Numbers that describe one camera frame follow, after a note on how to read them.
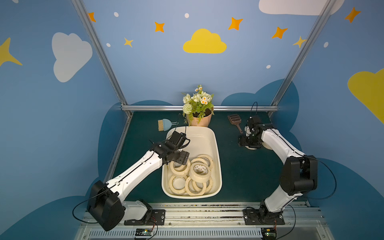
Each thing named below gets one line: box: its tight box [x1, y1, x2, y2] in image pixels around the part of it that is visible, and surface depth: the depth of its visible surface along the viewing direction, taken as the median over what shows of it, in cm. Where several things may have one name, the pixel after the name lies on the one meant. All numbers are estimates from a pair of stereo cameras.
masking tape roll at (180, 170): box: [170, 159, 191, 176], surface depth 82 cm
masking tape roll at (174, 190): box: [169, 175, 179, 196], surface depth 83 cm
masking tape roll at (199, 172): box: [189, 162, 212, 183], surface depth 79 cm
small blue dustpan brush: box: [158, 118, 179, 132], surface depth 117 cm
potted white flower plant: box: [183, 84, 215, 127], surface depth 90 cm
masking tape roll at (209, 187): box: [205, 176, 213, 194], surface depth 84 cm
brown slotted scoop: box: [227, 114, 243, 134], surface depth 117 cm
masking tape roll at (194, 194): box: [185, 177, 207, 196], surface depth 78 cm
